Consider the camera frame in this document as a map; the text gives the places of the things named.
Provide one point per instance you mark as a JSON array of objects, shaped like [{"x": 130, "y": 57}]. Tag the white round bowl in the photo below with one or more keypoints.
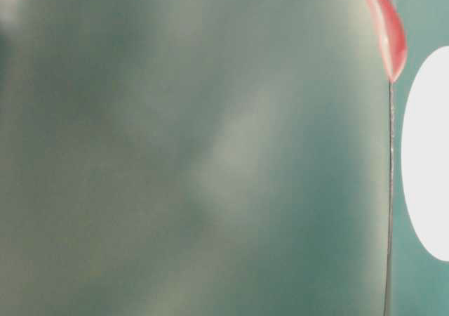
[{"x": 424, "y": 154}]

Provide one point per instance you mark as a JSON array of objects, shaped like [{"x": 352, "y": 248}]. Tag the pink plastic spoon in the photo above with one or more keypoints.
[{"x": 391, "y": 37}]

